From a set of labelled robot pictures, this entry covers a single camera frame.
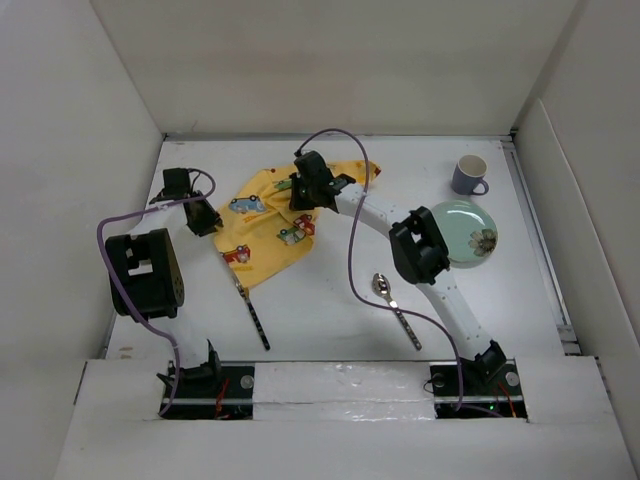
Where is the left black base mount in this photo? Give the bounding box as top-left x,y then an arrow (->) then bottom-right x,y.
158,363 -> 255,421

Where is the steel fork black handle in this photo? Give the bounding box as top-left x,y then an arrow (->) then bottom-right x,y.
231,271 -> 271,351

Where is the yellow car-print cloth placemat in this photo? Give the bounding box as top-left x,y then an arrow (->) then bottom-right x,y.
213,159 -> 384,294

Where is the purple ceramic mug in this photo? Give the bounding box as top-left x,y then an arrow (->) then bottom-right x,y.
451,155 -> 489,196

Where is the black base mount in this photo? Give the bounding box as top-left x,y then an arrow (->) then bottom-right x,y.
158,363 -> 255,421
423,360 -> 528,420

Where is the light green flower plate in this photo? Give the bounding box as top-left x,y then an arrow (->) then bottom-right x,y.
431,200 -> 498,267

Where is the steel spoon black handle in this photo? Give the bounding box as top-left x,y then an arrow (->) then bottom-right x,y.
371,273 -> 422,351

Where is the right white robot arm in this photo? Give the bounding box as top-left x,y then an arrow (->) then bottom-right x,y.
289,151 -> 506,394

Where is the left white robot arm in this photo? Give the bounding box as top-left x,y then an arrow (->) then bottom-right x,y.
96,168 -> 223,397

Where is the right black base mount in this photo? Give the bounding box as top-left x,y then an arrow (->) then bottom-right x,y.
423,360 -> 528,420

